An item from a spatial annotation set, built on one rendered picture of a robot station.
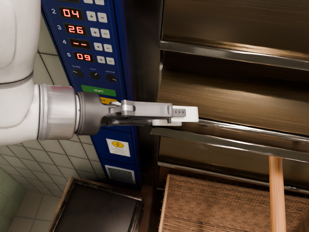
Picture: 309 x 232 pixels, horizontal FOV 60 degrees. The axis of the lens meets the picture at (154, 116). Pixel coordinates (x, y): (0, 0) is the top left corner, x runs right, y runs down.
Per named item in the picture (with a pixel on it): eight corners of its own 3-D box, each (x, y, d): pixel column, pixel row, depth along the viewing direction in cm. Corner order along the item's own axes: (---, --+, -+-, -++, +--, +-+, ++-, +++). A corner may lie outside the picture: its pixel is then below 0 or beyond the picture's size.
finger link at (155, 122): (153, 124, 55) (151, 125, 56) (181, 125, 58) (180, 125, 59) (152, 110, 56) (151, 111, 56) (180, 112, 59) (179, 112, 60)
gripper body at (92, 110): (79, 85, 42) (133, 89, 47) (69, 96, 50) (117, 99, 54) (80, 132, 41) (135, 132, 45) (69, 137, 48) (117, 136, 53)
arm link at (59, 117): (36, 91, 47) (70, 93, 50) (35, 142, 46) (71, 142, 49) (41, 76, 39) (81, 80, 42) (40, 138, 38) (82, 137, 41)
